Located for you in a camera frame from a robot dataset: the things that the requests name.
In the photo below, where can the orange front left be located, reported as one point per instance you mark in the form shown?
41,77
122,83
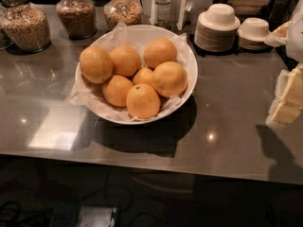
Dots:
115,90

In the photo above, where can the clear glass bottle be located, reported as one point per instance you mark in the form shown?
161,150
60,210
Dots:
162,9

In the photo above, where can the small orange in centre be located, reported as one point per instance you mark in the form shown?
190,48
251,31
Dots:
143,76

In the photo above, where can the white stand behind bottle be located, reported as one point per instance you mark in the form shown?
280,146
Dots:
181,11

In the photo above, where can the large orange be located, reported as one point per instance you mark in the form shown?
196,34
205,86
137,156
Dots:
169,79
96,64

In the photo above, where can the white paper bowl on plates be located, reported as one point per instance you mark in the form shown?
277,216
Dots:
219,17

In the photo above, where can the glass jar of grains left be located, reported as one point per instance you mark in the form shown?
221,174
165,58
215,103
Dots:
25,25

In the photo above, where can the glass jar at left edge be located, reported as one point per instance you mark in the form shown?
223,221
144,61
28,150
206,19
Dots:
5,41

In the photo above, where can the small stack of paper plates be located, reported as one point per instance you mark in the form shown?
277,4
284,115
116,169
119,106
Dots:
251,45

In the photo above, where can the small white paper bowl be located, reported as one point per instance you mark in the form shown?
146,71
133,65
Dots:
254,29

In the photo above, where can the tall stack of paper plates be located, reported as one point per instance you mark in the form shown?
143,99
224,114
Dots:
212,38

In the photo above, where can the orange back middle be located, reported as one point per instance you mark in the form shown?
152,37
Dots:
126,61

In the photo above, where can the glass jar of cereal middle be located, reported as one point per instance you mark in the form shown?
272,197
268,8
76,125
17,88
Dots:
78,17

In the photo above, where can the orange front with stem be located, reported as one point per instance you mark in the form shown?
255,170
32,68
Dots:
142,101

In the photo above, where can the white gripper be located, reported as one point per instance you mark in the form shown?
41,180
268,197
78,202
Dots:
295,42

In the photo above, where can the orange back right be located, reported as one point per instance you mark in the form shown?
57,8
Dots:
159,51

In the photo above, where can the glass jar of granola right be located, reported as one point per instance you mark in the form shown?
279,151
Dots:
127,11

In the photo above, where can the grey box under table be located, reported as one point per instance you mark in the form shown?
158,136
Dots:
94,216

